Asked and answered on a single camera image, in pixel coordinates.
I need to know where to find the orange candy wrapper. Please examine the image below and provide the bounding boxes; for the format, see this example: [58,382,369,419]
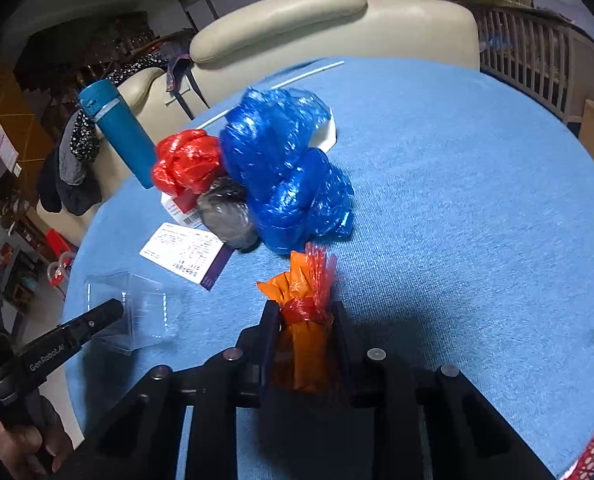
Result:
[257,243,337,394]

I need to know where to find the clear plastic box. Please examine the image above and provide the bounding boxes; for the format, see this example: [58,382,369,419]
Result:
[84,272,179,356]

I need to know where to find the blue plastic bag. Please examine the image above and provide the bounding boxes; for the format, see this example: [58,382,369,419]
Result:
[219,88,355,255]

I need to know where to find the left hand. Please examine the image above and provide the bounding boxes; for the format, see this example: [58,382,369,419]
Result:
[0,396,73,479]

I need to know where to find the long white medicine box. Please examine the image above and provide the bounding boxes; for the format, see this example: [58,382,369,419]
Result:
[140,222,234,290]

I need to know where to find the black plastic bag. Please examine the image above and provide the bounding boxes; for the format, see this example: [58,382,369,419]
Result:
[197,176,259,252]

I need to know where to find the white orange medicine box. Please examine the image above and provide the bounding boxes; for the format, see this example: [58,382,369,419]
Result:
[160,190,203,229]

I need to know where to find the blue round table cloth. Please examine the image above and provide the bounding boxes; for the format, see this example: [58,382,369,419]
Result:
[64,58,594,479]

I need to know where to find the dark clothes on sofa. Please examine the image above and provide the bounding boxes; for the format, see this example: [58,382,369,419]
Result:
[36,52,171,217]

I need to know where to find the red plastic bag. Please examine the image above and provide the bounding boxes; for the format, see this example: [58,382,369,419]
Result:
[151,129,225,197]

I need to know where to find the blue thermos bottle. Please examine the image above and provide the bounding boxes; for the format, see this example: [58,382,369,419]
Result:
[79,79,157,188]

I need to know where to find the white drinking straw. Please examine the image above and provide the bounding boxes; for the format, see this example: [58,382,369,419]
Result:
[196,61,345,129]

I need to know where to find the beige leather sofa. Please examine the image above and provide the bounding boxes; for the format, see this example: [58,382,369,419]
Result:
[35,0,481,248]

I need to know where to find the wooden slatted crib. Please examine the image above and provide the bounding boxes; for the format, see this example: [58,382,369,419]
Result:
[452,0,594,124]

